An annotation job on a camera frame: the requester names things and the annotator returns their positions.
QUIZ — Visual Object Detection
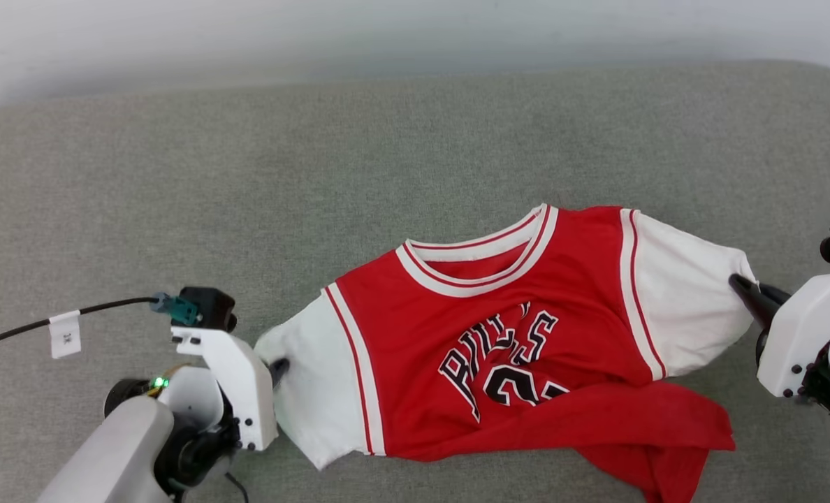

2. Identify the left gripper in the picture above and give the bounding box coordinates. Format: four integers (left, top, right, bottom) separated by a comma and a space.
103, 357, 291, 494

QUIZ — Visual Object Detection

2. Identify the red and white basketball jersey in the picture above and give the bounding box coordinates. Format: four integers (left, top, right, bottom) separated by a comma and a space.
254, 202, 759, 503

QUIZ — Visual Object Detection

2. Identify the grey fabric sofa cushion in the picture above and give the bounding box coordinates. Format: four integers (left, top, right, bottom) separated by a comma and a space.
0, 59, 830, 503

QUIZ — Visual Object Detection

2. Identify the thin black camera cable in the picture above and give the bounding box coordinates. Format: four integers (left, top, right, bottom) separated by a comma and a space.
0, 296, 161, 355

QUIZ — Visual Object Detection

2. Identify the white cable label tag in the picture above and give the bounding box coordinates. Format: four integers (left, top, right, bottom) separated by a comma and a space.
48, 310, 82, 360

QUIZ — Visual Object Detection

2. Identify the teal cable connector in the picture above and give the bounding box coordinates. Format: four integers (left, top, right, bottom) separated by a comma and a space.
150, 293, 201, 327

